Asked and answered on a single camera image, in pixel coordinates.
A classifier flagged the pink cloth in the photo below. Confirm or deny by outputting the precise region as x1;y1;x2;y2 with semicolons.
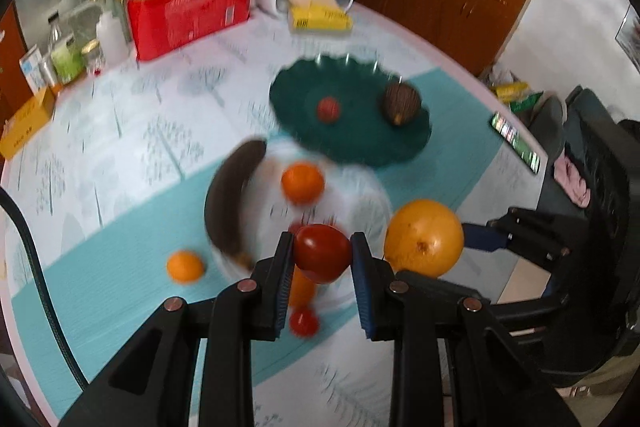
552;154;593;208

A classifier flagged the flat yellow box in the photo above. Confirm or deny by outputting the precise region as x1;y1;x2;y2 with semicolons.
0;87;57;160

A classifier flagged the small orange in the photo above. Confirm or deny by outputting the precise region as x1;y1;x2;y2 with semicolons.
281;162;326;206
166;250;206;284
287;267;317;310

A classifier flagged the white plastic bottle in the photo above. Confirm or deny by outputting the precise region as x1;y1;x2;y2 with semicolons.
95;4;132;68

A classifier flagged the tree print tablecloth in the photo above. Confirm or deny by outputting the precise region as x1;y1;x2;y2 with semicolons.
0;2;546;427

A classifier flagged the yellow tissue box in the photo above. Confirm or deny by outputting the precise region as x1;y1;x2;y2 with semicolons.
287;0;353;32

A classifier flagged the smartphone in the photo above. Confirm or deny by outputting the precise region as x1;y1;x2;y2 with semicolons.
490;112;542;172

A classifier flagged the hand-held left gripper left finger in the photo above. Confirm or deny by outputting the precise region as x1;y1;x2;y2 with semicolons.
60;232;296;427

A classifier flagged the green label glass bottle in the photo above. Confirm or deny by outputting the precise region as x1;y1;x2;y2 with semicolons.
46;13;86;84

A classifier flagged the dark overripe banana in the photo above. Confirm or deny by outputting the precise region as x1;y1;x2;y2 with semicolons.
204;138;268;270

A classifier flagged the wall picture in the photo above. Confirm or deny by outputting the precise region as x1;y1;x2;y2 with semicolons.
614;4;640;72

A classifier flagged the brown avocado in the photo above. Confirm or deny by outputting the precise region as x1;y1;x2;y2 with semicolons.
382;83;422;126

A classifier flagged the black cable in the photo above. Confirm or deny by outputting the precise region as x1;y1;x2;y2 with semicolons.
0;187;88;390

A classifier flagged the yellow green bag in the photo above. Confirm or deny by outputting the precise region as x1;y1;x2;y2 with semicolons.
492;82;543;110

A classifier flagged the dark chair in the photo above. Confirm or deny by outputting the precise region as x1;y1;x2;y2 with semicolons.
530;86;640;218

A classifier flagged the red gift package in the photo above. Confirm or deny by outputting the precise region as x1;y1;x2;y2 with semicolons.
111;0;265;62

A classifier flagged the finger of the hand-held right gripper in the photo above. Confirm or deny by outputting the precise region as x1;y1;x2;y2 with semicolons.
490;293;572;337
461;207;576;268

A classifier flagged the small glass jar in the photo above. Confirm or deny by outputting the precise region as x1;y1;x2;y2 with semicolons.
82;39;106;75

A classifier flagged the large orange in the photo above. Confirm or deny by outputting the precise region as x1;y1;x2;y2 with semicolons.
384;199;466;279

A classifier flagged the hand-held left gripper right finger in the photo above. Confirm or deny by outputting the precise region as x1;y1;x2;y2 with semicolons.
350;232;581;427

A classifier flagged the small red tomato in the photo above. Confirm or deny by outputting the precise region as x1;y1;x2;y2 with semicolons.
316;97;342;124

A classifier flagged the small white carton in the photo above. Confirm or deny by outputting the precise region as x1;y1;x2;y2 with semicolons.
20;47;48;95

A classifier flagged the dark green leaf plate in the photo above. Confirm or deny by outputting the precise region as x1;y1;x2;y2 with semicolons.
269;54;433;168

